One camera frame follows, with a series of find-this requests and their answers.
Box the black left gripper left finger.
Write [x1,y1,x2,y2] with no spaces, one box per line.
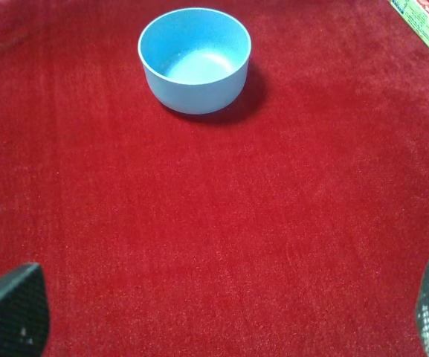
[0,263,50,356]

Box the red velvet tablecloth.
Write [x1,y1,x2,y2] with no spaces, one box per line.
[0,1,429,356]

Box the green toothpaste box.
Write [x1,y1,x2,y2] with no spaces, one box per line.
[388,0,429,47]

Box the light blue bowl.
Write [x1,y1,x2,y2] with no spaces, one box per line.
[138,7,252,115]

